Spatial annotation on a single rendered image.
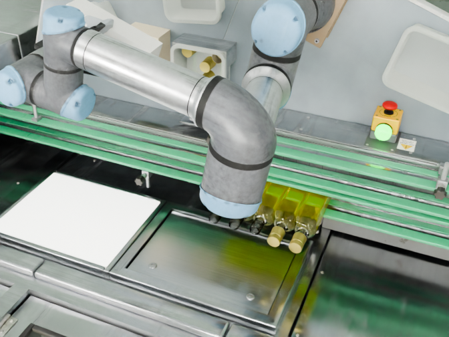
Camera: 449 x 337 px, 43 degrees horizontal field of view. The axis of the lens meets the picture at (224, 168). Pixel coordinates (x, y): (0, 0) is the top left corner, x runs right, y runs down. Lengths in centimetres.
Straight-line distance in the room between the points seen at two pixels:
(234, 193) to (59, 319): 71
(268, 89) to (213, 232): 57
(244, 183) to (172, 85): 21
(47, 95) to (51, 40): 12
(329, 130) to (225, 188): 69
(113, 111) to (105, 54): 87
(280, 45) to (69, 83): 46
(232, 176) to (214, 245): 68
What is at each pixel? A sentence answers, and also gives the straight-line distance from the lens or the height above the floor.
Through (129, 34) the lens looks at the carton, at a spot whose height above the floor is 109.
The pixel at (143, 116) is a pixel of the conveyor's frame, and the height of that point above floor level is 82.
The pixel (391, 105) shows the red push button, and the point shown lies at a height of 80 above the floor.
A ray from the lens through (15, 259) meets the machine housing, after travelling 168.
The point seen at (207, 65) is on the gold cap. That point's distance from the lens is 168.
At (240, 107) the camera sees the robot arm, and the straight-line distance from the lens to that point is 94.
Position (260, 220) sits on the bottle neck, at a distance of 150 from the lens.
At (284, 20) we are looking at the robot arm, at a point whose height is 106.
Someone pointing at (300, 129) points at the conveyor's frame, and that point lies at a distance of 161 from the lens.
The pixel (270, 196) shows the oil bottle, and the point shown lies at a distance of 156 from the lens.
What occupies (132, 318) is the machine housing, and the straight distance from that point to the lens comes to 149.
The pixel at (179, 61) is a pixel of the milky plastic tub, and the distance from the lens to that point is 172.
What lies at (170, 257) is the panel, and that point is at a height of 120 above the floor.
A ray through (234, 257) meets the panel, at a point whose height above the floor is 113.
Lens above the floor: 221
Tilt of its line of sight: 50 degrees down
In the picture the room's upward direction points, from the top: 143 degrees counter-clockwise
